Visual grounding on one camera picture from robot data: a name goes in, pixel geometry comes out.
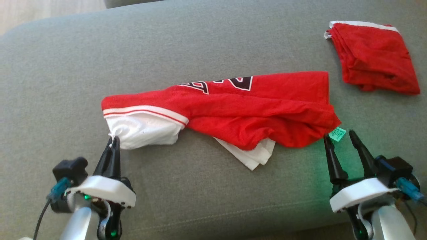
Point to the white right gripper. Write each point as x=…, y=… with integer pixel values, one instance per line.
x=357, y=193

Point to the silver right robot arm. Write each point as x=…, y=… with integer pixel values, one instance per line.
x=390, y=223

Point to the grey sofa seat cushion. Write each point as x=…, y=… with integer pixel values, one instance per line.
x=200, y=43

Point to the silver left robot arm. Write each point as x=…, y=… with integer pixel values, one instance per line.
x=78, y=223

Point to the grey sofa back cushion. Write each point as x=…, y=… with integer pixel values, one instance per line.
x=130, y=2

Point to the red jersey with white sleeves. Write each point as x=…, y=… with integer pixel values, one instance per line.
x=250, y=113

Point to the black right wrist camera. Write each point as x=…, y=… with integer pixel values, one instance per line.
x=395, y=168

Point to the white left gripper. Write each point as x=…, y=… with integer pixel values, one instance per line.
x=103, y=190

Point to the red Bulls 23 shorts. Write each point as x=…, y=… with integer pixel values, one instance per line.
x=377, y=56

